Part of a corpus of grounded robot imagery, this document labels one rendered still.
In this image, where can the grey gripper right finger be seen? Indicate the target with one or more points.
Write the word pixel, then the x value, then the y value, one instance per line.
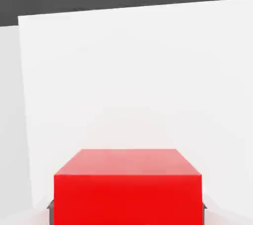
pixel 204 214

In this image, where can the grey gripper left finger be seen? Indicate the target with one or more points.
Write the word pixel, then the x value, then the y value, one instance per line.
pixel 51 212

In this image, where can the small red cube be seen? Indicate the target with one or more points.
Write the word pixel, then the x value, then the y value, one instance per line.
pixel 127 197

